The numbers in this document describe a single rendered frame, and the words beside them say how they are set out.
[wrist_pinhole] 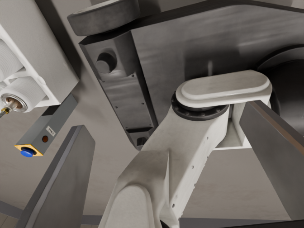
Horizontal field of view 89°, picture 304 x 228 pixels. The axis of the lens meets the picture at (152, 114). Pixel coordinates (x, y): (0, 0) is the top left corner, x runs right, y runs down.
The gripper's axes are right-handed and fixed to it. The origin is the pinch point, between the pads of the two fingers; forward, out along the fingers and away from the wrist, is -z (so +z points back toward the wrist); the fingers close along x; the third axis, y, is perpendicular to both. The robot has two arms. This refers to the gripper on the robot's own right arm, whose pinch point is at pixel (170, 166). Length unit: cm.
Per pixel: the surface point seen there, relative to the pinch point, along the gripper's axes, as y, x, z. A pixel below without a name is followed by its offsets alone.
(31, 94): 17, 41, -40
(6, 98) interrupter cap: 16, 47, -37
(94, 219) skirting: 251, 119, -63
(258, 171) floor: 111, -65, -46
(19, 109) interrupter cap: 20, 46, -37
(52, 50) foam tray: 9, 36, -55
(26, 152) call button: 34, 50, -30
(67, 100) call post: 33, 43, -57
